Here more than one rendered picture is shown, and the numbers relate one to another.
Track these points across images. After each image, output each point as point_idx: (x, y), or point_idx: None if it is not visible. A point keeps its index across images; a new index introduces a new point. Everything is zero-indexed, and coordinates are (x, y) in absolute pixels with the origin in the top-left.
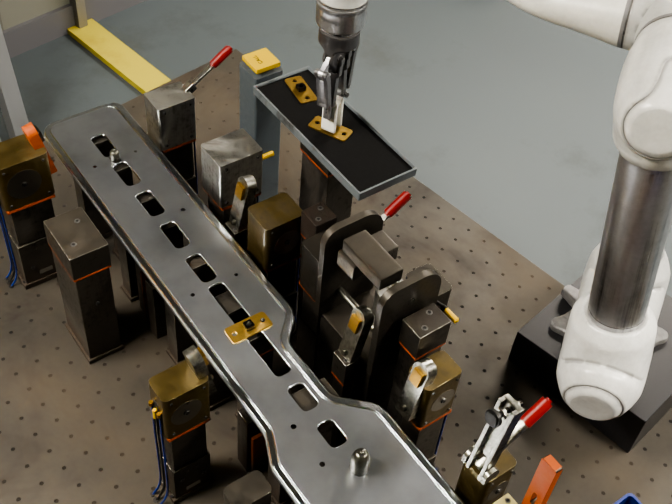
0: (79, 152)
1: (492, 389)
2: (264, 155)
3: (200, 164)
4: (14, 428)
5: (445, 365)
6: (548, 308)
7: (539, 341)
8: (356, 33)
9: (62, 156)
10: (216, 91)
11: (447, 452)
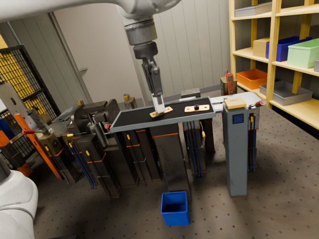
0: (233, 96)
1: (86, 226)
2: (202, 132)
3: (284, 179)
4: None
5: (67, 133)
6: None
7: (63, 238)
8: (133, 48)
9: (233, 94)
10: None
11: (90, 195)
